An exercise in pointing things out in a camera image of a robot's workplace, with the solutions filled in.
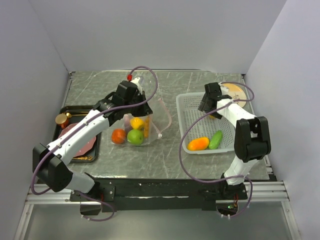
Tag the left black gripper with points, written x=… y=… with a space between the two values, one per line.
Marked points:
x=144 y=111

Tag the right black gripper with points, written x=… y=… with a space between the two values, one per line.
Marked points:
x=203 y=105

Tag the yellow bell pepper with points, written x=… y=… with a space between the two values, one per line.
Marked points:
x=137 y=123

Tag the orange fried food piece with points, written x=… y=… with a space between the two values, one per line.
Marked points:
x=146 y=128

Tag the clear zip top bag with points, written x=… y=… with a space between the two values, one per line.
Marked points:
x=160 y=120

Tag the orange pumpkin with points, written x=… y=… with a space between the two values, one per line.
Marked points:
x=118 y=136

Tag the green apple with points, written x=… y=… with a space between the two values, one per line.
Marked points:
x=135 y=137

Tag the green cucumber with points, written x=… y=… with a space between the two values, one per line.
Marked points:
x=215 y=140

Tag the orange mango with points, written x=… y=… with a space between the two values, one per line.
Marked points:
x=198 y=144

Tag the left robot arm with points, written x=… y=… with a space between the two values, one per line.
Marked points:
x=50 y=162

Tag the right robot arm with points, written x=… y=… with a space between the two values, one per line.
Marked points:
x=252 y=137

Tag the beige round plate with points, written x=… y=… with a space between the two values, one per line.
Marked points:
x=233 y=91

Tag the white plastic basket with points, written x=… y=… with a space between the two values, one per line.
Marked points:
x=187 y=111

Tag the black tray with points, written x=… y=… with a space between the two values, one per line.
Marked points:
x=94 y=152

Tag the gold spoon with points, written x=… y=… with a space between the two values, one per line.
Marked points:
x=70 y=115

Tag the pink plate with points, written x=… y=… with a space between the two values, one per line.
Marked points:
x=86 y=148

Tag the gold cup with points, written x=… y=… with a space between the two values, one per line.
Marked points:
x=62 y=120

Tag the gold fork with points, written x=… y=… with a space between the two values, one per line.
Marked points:
x=83 y=158

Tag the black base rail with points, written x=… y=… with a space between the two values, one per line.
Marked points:
x=110 y=195

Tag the aluminium rail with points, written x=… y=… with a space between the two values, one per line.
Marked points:
x=48 y=198

